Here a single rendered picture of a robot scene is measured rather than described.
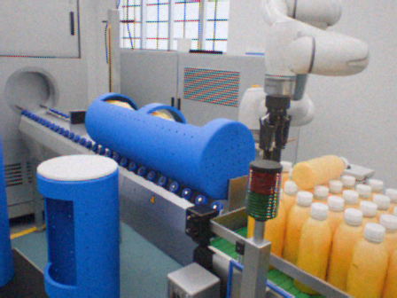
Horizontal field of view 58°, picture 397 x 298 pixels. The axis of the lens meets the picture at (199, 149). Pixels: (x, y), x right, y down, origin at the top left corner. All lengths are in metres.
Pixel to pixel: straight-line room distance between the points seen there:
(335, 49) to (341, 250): 0.53
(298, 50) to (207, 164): 0.45
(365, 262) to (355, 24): 3.41
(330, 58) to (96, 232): 0.94
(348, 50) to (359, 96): 2.97
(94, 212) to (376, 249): 0.88
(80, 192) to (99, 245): 0.22
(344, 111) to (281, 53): 3.08
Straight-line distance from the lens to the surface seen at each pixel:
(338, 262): 0.93
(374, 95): 4.01
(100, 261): 1.41
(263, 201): 0.68
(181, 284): 1.02
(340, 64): 1.09
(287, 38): 1.06
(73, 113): 2.29
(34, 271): 2.47
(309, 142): 4.29
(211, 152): 1.19
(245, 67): 3.12
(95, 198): 1.29
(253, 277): 0.76
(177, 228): 1.34
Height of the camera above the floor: 1.45
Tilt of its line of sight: 15 degrees down
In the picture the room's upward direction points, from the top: 3 degrees clockwise
